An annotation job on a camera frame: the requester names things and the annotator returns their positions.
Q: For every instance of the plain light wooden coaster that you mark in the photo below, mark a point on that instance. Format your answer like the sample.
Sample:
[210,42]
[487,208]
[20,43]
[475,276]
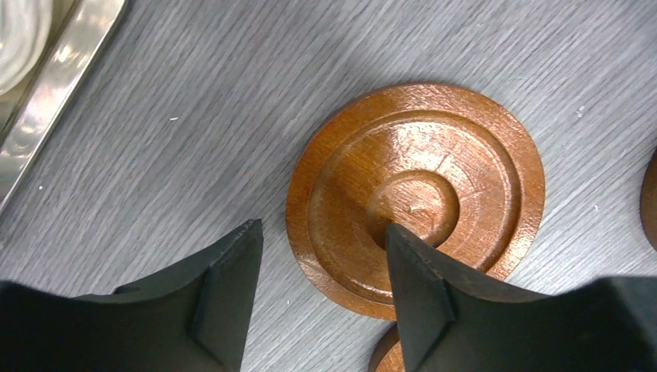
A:
[648,202]

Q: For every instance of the grooved wooden coaster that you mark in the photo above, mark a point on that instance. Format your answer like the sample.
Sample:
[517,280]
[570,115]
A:
[450,164]
[387,355]

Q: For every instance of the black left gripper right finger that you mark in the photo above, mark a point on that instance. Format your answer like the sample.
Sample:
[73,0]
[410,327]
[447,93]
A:
[451,317]

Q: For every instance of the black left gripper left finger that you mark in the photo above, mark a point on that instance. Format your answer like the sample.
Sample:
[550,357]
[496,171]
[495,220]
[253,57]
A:
[193,315]

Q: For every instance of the silver metal tray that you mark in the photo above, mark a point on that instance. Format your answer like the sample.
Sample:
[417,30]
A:
[29,112]

